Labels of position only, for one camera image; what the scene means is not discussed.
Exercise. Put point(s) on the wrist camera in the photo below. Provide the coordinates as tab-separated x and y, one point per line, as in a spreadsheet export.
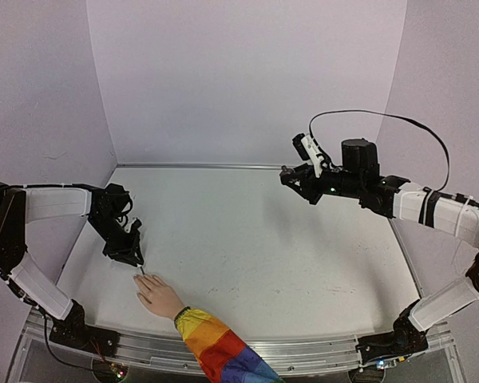
309	151
133	227

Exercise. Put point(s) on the aluminium front rail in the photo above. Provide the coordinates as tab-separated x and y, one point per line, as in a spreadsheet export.
307	357

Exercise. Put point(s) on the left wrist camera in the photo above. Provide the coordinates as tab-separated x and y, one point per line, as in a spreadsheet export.
133	227

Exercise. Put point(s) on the rainbow sleeve forearm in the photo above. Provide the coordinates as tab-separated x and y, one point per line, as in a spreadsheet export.
222	355

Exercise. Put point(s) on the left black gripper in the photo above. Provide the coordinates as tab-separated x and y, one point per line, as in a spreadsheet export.
128	251

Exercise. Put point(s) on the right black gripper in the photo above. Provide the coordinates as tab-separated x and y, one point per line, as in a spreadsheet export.
308	182

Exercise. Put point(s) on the rear table edge rail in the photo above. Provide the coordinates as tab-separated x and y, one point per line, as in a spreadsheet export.
260	167

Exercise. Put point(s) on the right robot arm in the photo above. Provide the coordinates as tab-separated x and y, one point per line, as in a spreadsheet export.
439	230

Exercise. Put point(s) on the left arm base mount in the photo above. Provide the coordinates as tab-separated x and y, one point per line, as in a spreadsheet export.
73	332

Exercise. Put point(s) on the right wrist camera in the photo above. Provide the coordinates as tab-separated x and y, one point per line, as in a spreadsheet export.
309	151

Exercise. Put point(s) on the mannequin hand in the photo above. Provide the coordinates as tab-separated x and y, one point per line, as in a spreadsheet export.
157	296

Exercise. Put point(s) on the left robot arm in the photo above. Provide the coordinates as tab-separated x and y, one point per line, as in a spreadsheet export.
38	225

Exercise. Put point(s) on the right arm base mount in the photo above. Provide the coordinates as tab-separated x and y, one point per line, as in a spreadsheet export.
402	341

